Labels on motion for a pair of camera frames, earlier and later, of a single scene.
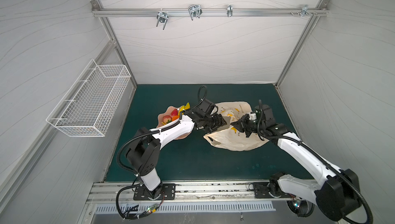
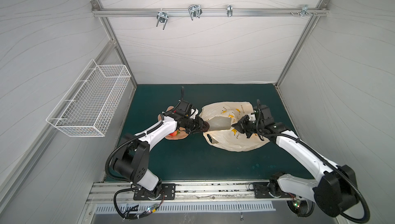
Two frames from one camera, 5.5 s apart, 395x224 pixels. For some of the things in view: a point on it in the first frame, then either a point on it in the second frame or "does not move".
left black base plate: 168,193 does not move
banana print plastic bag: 228,136 does not move
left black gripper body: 212,123 to 192,125
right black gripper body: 244,125 does not move
